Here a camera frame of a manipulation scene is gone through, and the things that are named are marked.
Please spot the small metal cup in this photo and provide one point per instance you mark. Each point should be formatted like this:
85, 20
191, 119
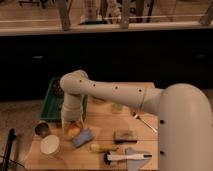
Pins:
42, 129

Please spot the silver fork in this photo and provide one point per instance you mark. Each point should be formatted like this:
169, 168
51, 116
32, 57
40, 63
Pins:
136, 116

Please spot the blue sponge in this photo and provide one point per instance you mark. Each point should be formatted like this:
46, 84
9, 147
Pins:
84, 137

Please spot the orange-red apple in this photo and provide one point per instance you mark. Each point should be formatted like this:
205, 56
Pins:
73, 131

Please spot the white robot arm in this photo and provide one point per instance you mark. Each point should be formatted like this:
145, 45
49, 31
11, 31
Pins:
185, 130

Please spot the black stand pole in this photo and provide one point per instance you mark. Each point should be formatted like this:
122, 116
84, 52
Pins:
11, 137

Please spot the dark grape bunch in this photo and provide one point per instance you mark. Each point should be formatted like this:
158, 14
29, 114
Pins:
57, 91

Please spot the translucent green cup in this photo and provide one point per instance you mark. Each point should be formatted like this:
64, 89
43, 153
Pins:
117, 107

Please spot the yellow banana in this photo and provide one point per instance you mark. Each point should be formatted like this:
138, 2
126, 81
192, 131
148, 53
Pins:
102, 148

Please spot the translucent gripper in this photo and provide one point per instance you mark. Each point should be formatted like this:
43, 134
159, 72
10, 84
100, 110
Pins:
67, 124

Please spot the white paper cup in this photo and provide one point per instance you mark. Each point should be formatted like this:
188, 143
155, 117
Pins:
50, 145

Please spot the green plastic tray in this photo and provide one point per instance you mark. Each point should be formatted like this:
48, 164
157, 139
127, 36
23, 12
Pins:
52, 105

